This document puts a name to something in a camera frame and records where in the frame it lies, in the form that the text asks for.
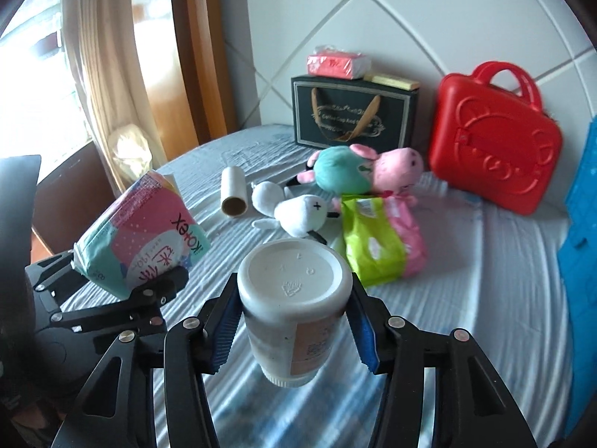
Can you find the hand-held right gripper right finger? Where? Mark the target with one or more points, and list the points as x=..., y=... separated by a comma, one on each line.
x=364, y=336

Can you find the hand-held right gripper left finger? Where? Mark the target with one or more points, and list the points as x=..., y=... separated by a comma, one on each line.
x=225, y=332

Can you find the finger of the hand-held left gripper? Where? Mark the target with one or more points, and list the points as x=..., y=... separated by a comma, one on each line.
x=49, y=270
x=140, y=301

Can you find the pink teal sanitary pad packet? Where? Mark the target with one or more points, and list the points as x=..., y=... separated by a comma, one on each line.
x=140, y=238

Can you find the white plastic jar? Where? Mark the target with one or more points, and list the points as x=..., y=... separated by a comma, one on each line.
x=294, y=284

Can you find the dark wooden cabinet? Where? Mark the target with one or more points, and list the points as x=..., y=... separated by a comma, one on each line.
x=70, y=205

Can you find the green tissue packet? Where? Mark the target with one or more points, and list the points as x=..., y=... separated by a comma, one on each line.
x=371, y=238

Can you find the pink tissue packet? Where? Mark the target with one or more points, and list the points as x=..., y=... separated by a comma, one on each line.
x=413, y=238

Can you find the light blue bed sheet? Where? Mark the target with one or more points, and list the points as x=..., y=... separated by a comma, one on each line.
x=475, y=289

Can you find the white plush toy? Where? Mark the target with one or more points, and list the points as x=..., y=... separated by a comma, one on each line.
x=298, y=214

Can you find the cardboard paper roll tube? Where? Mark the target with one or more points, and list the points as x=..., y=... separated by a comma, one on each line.
x=233, y=191

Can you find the pink pig plush toy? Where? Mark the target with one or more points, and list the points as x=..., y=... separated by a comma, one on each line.
x=368, y=168

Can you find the beige curtain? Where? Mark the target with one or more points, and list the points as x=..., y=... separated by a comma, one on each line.
x=107, y=56

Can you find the black gift box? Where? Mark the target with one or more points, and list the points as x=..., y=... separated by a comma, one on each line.
x=354, y=112

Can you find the red plastic suitcase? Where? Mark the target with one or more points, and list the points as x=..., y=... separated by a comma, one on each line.
x=489, y=144

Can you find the blue plastic crate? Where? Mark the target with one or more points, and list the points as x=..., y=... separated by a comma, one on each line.
x=580, y=242

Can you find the yellow flat box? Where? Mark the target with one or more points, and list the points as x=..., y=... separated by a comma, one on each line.
x=392, y=80

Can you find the red tissue packet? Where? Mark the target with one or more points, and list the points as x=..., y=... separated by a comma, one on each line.
x=338, y=64

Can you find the wooden door frame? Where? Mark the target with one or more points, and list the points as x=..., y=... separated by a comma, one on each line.
x=200, y=46

